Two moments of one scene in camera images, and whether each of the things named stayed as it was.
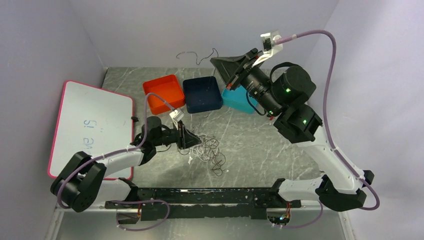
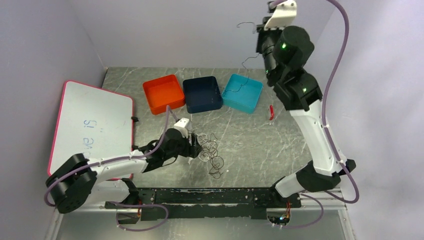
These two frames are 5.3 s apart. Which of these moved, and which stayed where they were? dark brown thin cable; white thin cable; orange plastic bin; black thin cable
Moved: black thin cable
Stayed: white thin cable; orange plastic bin; dark brown thin cable
